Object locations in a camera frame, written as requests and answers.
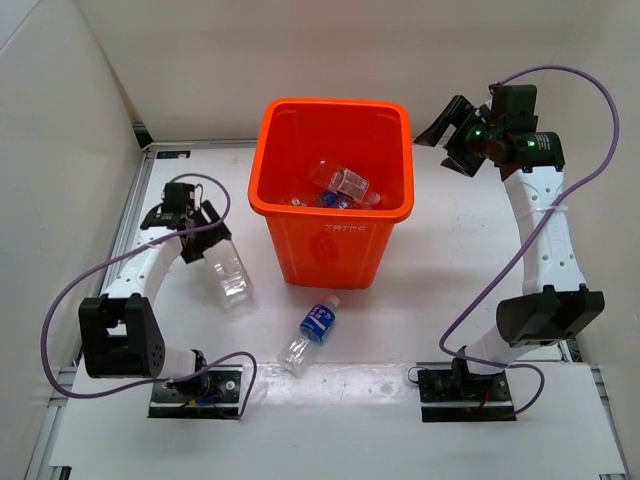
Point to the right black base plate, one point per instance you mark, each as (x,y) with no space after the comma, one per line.
(451,394)

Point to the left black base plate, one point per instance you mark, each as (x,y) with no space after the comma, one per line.
(217,396)

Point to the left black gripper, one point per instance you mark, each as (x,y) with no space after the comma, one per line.
(214,236)

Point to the blue bottle inside bin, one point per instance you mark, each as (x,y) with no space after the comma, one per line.
(332,200)

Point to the orange plastic bin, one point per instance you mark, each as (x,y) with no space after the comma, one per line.
(300,140)

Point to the clear apple juice bottle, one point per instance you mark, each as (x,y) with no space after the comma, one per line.
(231,281)

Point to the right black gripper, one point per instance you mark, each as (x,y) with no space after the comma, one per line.
(457,110)

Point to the green white label bottle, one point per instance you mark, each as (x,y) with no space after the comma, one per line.
(346,183)

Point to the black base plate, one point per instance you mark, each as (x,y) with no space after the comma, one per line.
(217,396)
(451,394)

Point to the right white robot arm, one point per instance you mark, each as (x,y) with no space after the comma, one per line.
(556,303)

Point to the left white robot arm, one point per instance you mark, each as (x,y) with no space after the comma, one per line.
(120,334)

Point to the dark blue label bottle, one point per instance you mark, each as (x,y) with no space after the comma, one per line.
(302,347)

